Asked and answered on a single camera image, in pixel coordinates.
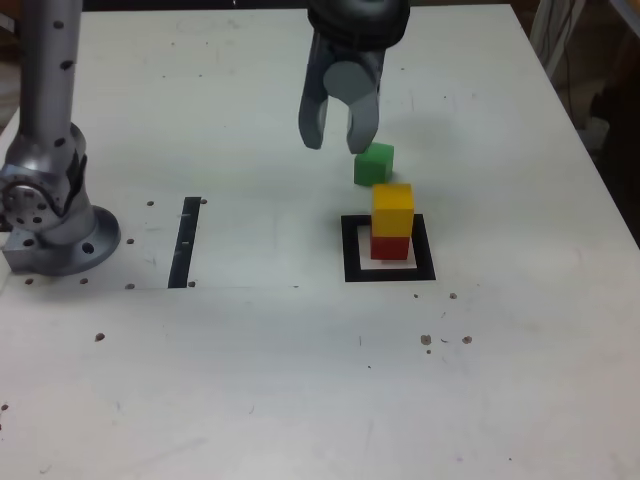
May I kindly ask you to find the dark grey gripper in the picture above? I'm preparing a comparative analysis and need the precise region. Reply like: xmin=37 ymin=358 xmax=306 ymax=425
xmin=297 ymin=30 xmax=387 ymax=156

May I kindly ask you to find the green cube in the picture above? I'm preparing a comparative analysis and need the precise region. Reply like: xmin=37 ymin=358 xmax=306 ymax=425
xmin=353 ymin=142 xmax=395 ymax=187

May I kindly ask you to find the yellow cube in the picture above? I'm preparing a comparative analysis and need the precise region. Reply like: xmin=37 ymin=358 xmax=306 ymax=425
xmin=371 ymin=183 xmax=416 ymax=237

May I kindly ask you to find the red cube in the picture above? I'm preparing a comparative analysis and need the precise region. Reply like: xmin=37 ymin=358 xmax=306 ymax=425
xmin=370 ymin=233 xmax=412 ymax=262

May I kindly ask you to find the black tape square outline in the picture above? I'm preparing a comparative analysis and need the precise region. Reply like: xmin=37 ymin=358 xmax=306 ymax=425
xmin=340 ymin=213 xmax=437 ymax=284

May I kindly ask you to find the black tape strip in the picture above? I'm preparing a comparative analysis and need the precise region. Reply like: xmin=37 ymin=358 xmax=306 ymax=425
xmin=167 ymin=196 xmax=203 ymax=290

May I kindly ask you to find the white metal frame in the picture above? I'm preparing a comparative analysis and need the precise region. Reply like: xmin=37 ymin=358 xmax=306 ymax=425
xmin=528 ymin=0 xmax=589 ymax=76

